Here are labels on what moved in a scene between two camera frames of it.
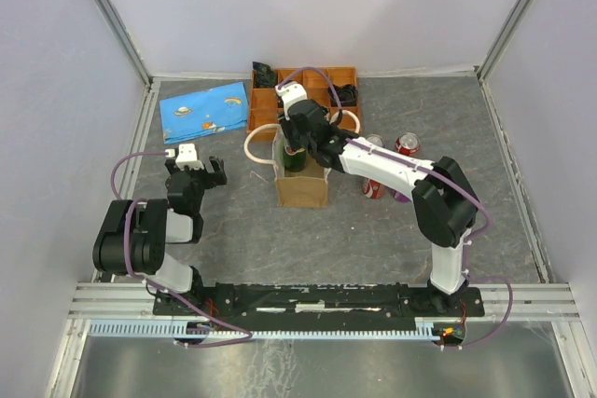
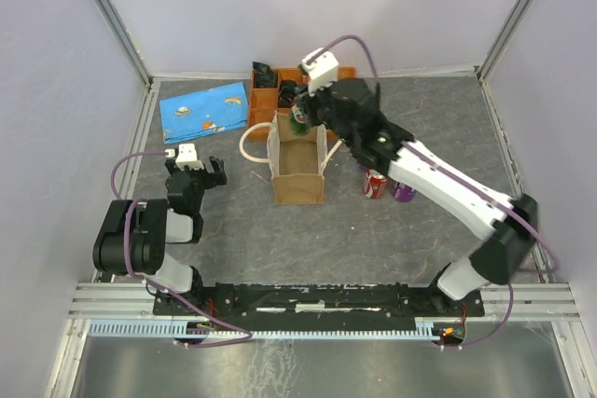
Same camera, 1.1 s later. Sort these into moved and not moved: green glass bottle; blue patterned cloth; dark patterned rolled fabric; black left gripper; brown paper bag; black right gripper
Moved: black right gripper; green glass bottle
Not moved: black left gripper; dark patterned rolled fabric; blue patterned cloth; brown paper bag
